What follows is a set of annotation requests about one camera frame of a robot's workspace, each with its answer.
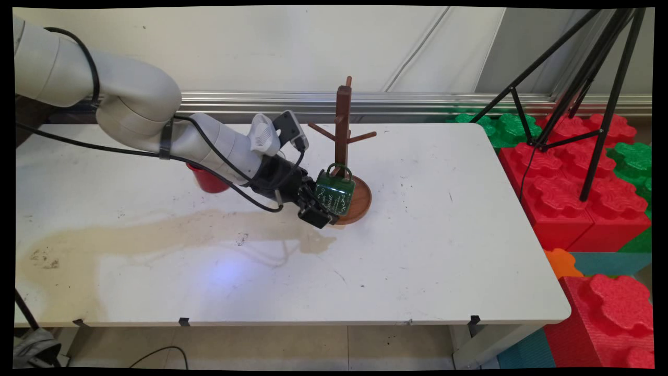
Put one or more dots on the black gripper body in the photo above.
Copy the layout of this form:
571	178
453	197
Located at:
279	180

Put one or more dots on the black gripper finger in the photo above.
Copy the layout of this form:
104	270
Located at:
314	215
311	190

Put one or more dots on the green enamel mug white print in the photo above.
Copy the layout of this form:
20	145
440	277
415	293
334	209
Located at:
336	193

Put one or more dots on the red enamel mug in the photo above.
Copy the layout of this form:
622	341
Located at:
209	181

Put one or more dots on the brown wooden mug tree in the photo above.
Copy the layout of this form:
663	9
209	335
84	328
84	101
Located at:
343	115

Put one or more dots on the green foam block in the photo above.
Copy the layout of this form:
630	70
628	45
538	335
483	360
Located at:
503	130
634	162

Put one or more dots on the white table leg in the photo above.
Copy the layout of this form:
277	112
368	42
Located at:
485	344

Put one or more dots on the large red foam block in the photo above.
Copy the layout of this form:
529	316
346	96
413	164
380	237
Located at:
600	324
621	209
548	209

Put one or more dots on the orange foam piece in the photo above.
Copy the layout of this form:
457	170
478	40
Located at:
561	263

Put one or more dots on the teal foam mat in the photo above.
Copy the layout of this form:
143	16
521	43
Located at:
610	263

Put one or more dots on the black tripod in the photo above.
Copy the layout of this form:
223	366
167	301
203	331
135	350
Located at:
608	104

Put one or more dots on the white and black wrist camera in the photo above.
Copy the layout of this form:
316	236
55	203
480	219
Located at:
271	133

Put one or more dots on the aluminium wall rail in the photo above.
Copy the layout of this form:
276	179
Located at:
417	102

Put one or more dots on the white wall conduit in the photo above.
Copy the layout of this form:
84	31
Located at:
417	49

